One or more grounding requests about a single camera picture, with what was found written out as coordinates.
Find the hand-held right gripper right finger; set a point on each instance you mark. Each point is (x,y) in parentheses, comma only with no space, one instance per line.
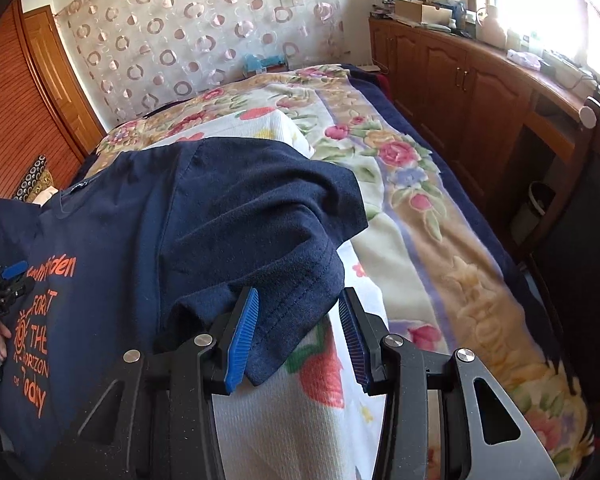
(352,340)

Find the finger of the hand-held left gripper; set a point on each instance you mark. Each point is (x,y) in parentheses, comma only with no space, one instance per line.
(14,270)
(22,287)

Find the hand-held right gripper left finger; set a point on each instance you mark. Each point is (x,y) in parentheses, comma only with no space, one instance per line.
(240,340)

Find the navy blue printed t-shirt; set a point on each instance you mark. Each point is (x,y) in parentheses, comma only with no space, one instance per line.
(180,235)

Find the black gold patterned pillow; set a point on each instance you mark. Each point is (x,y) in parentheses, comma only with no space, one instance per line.
(30,175)

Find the white strawberry print sheet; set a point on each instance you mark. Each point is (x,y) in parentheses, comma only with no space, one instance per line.
(290,425)

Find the floral blanket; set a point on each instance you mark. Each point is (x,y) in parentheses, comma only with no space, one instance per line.
(430,220)

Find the wooden louvered wardrobe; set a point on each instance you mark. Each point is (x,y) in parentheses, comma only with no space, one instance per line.
(20,110)

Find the white waste bin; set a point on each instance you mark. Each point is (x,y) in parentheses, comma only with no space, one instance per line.
(532,210)

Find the black chair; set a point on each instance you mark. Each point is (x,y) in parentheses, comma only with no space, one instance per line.
(580,235)

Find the wooden sideboard cabinet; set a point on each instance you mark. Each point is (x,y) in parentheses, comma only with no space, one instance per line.
(455,85)

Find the light blue toy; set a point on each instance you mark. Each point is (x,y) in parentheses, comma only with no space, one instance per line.
(265,64)

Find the circle pattern sheer curtain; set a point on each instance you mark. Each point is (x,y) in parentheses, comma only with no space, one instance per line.
(180,35)

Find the white round knob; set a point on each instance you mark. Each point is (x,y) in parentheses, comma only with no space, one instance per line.
(589,116)

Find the purple crumpled cloth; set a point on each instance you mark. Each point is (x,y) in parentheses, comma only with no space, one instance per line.
(524,58)

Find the cardboard box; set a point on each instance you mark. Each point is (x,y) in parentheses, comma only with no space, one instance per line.
(412,10)

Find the white jug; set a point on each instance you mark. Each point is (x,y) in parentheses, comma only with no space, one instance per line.
(492,27)

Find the window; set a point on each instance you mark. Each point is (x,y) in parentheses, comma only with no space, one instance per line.
(545,5)

